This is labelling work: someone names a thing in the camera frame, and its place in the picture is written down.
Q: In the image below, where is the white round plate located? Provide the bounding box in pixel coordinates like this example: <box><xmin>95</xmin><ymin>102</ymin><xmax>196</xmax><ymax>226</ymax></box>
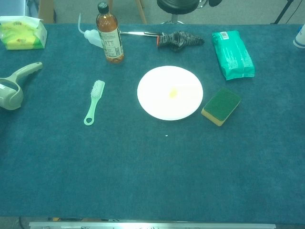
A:
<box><xmin>137</xmin><ymin>65</ymin><xmax>204</xmax><ymax>121</ymax></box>

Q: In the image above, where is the sage green lint roller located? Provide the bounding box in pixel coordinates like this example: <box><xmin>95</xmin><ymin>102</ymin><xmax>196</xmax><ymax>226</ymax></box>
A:
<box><xmin>0</xmin><ymin>62</ymin><xmax>43</xmax><ymax>111</ymax></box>

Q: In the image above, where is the black stool with chrome post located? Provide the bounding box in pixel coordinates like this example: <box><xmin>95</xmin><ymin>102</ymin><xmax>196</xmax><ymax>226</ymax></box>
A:
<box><xmin>156</xmin><ymin>0</ymin><xmax>200</xmax><ymax>25</ymax></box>

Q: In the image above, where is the light green plastic brush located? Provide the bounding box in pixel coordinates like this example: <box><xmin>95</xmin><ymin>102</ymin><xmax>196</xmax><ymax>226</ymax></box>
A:
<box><xmin>83</xmin><ymin>80</ymin><xmax>106</xmax><ymax>126</ymax></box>

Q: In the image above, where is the green yellow sponge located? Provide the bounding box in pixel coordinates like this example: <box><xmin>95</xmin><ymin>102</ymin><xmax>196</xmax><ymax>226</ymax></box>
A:
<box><xmin>201</xmin><ymin>87</ymin><xmax>241</xmax><ymax>127</ymax></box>

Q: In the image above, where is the wooden panel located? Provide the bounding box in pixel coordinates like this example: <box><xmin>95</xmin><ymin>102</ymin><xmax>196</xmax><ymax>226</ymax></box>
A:
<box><xmin>38</xmin><ymin>0</ymin><xmax>57</xmax><ymax>24</ymax></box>

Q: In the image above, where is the white container with blue print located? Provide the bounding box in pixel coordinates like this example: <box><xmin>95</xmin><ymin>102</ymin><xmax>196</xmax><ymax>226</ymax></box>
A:
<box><xmin>293</xmin><ymin>23</ymin><xmax>305</xmax><ymax>50</ymax></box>

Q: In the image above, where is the white plastic squeeze bottle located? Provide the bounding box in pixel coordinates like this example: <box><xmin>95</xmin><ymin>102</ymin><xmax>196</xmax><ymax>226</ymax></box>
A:
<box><xmin>78</xmin><ymin>13</ymin><xmax>104</xmax><ymax>50</ymax></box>

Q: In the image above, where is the grey knit work glove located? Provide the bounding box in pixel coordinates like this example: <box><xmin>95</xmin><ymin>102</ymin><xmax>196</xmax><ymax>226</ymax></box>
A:
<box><xmin>156</xmin><ymin>31</ymin><xmax>205</xmax><ymax>53</ymax></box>

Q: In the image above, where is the black tripod leg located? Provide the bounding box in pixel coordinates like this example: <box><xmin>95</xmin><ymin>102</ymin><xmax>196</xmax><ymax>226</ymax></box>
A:
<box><xmin>270</xmin><ymin>0</ymin><xmax>295</xmax><ymax>25</ymax></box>

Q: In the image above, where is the amber bottle with black cap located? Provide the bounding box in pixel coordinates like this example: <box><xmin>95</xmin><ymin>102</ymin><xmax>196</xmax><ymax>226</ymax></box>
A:
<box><xmin>95</xmin><ymin>1</ymin><xmax>125</xmax><ymax>64</ymax></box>

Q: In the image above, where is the wooden leg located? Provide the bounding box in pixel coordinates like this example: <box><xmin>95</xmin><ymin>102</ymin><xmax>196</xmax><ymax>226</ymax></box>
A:
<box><xmin>134</xmin><ymin>0</ymin><xmax>148</xmax><ymax>24</ymax></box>

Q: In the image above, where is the yellow tissue pack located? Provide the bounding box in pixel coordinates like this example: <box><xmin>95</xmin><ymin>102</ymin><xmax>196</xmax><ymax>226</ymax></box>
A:
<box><xmin>0</xmin><ymin>16</ymin><xmax>48</xmax><ymax>51</ymax></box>

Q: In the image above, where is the green wet wipes pack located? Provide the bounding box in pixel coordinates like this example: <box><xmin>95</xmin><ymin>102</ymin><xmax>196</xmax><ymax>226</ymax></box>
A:
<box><xmin>212</xmin><ymin>30</ymin><xmax>255</xmax><ymax>81</ymax></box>

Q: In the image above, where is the teal table mat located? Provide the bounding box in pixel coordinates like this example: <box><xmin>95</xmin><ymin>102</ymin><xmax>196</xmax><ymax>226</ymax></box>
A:
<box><xmin>0</xmin><ymin>23</ymin><xmax>305</xmax><ymax>218</ymax></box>

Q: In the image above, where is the aluminium profile rail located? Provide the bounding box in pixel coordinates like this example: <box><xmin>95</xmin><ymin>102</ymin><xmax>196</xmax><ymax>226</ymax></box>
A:
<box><xmin>28</xmin><ymin>221</ymin><xmax>276</xmax><ymax>229</ymax></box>

